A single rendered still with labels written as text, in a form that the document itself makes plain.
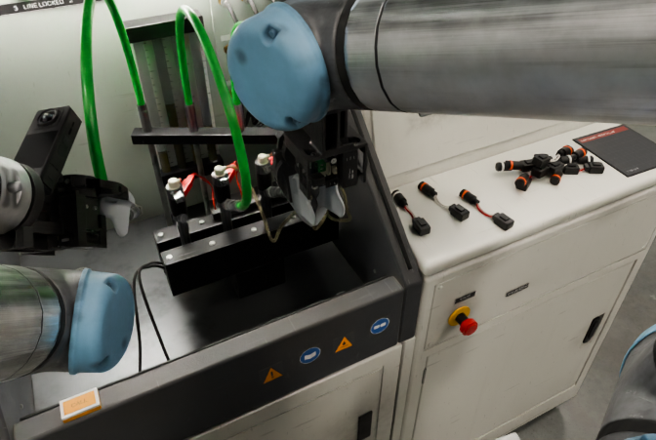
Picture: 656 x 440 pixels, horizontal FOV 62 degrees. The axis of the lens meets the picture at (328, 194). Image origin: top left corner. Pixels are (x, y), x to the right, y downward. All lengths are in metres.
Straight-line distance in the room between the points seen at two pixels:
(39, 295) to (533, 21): 0.33
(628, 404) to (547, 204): 0.65
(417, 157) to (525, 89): 0.87
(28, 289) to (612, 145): 1.23
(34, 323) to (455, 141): 0.95
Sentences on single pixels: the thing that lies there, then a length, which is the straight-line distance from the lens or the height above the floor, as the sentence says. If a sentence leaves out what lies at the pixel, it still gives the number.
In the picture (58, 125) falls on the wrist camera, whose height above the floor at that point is 1.35.
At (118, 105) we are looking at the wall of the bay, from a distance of 1.19.
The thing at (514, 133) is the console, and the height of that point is 1.01.
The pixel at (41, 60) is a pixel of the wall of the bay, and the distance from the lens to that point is 1.14.
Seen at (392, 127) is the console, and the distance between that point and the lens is 1.09.
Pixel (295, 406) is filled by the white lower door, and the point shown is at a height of 0.74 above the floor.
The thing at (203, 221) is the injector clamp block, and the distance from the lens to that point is 1.06.
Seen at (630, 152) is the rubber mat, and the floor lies 0.98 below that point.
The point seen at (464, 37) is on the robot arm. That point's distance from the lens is 0.28.
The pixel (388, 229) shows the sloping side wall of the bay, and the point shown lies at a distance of 0.97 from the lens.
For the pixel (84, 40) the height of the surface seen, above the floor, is 1.39.
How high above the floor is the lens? 1.67
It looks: 38 degrees down
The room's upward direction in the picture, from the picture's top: straight up
